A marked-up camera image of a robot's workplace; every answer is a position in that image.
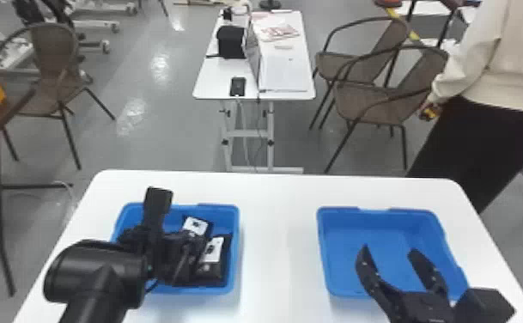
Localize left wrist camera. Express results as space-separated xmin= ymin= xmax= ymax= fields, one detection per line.
xmin=143 ymin=186 xmax=174 ymax=235

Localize black phone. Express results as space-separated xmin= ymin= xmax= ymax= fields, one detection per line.
xmin=229 ymin=76 xmax=247 ymax=98

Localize white side table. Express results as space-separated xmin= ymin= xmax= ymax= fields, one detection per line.
xmin=192 ymin=9 xmax=317 ymax=175

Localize black bag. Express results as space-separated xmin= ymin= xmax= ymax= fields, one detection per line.
xmin=216 ymin=25 xmax=247 ymax=60

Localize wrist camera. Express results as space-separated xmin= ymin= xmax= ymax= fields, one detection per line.
xmin=452 ymin=287 xmax=516 ymax=323
xmin=143 ymin=186 xmax=174 ymax=235

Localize brown wicker chair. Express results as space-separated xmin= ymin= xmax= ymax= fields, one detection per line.
xmin=323 ymin=44 xmax=450 ymax=175
xmin=0 ymin=21 xmax=118 ymax=172
xmin=307 ymin=16 xmax=412 ymax=132

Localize blue tray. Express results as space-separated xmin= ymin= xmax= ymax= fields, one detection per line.
xmin=110 ymin=201 xmax=241 ymax=297
xmin=315 ymin=205 xmax=471 ymax=301

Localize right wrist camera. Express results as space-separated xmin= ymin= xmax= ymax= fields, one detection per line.
xmin=452 ymin=287 xmax=516 ymax=323

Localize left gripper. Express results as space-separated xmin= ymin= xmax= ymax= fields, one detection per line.
xmin=155 ymin=228 xmax=209 ymax=288

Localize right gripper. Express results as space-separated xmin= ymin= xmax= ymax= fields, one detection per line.
xmin=356 ymin=244 xmax=459 ymax=323

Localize person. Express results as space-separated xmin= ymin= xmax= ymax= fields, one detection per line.
xmin=404 ymin=0 xmax=523 ymax=216

